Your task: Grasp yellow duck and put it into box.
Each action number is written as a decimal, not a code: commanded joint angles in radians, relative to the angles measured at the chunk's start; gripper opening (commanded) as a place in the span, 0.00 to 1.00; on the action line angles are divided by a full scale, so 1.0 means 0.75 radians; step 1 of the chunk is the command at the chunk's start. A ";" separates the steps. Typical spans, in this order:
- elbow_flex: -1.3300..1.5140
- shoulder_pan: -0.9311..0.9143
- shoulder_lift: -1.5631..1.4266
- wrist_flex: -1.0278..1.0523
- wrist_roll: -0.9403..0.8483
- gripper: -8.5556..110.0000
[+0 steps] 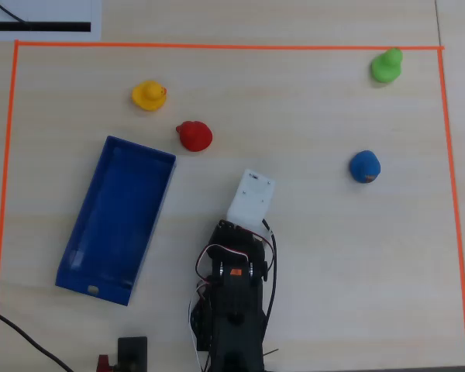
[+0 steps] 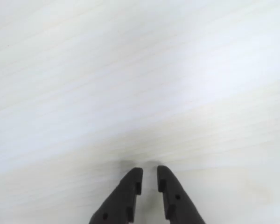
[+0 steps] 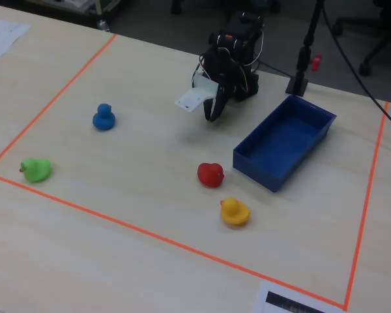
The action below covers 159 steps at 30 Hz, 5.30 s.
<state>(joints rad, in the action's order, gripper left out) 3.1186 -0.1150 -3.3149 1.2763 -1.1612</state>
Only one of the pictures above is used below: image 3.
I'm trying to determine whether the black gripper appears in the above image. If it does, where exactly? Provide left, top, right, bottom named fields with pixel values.
left=203, top=47, right=248, bottom=123

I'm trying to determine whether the yellow rubber duck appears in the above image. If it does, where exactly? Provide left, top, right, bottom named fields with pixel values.
left=220, top=197, right=251, bottom=226

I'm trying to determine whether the red rubber duck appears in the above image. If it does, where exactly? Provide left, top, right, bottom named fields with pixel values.
left=197, top=162, right=225, bottom=188

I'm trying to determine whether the blue plastic box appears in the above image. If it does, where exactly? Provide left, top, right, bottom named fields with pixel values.
left=233, top=95, right=338, bottom=193

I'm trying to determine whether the blue rubber duck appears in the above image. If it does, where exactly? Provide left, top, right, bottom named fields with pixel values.
left=92, top=103, right=117, bottom=132

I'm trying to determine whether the green rubber duck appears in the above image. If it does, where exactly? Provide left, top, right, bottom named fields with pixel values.
left=19, top=157, right=53, bottom=183

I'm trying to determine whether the red clamp knob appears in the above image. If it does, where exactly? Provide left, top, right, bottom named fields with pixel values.
left=310, top=53, right=323, bottom=72

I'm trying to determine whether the orange tape line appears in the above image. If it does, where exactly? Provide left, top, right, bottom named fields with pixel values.
left=0, top=171, right=347, bottom=310
left=343, top=101, right=390, bottom=311
left=0, top=33, right=118, bottom=173

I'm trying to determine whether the black office chair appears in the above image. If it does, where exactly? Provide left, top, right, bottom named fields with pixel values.
left=331, top=0, right=391, bottom=78

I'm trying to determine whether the white paper with black bar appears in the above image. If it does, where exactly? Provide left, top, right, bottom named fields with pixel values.
left=253, top=280, right=346, bottom=313

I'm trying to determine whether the white printed paper sheet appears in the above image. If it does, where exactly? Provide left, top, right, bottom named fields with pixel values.
left=0, top=16, right=31, bottom=68

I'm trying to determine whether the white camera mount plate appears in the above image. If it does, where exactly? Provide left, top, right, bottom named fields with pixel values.
left=174, top=73, right=220, bottom=113

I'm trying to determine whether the black camera stand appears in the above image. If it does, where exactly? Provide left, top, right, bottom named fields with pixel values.
left=285, top=0, right=325, bottom=97

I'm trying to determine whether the black cable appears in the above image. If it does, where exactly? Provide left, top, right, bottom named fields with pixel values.
left=321, top=0, right=391, bottom=134

